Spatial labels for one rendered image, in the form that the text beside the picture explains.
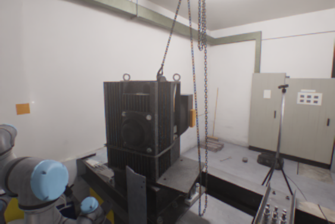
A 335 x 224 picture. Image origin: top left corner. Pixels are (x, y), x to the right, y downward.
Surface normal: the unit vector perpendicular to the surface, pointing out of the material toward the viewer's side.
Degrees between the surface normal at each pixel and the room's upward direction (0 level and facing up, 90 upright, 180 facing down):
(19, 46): 90
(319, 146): 90
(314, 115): 90
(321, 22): 90
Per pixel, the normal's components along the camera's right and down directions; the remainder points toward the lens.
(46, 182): 0.98, -0.11
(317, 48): -0.66, 0.09
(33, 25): 0.75, 0.08
